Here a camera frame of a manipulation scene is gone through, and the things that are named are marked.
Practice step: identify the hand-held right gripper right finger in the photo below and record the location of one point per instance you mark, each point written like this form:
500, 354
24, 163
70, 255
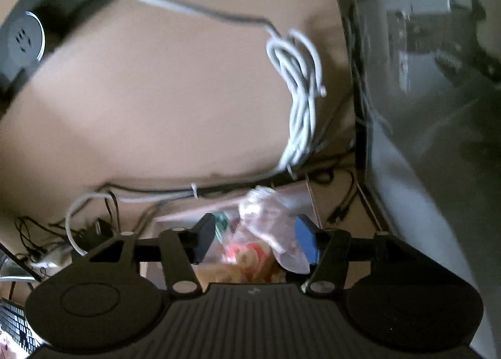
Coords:
306, 239

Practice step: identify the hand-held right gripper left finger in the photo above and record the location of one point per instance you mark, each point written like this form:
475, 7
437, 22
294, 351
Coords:
204, 237

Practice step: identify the pink storage box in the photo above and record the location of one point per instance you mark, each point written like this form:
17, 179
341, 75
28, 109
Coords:
176, 218

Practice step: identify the clear plastic snack packet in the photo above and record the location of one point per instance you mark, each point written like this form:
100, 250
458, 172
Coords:
270, 226

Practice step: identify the green red snack packet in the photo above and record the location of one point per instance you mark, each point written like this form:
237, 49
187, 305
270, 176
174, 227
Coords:
222, 221

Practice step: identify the black power adapter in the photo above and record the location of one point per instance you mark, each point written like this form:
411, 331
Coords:
98, 230

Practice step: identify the glass-sided computer case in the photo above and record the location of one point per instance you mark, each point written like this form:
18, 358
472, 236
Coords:
422, 128

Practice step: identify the black keyboard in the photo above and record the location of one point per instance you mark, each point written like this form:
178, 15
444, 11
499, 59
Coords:
15, 323

